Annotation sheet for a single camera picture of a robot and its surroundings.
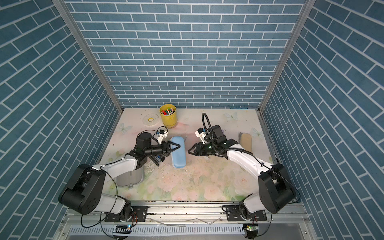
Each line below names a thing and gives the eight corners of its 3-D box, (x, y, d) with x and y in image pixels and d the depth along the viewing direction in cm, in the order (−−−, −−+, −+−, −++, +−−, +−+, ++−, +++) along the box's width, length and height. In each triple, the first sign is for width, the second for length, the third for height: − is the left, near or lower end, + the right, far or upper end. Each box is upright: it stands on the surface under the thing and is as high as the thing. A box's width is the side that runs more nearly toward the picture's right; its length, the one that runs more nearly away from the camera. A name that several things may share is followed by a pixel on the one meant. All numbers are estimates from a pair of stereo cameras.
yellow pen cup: (161, 128, 110) (157, 115, 99) (164, 117, 118) (160, 103, 107) (176, 128, 110) (174, 115, 99) (178, 117, 118) (176, 103, 107)
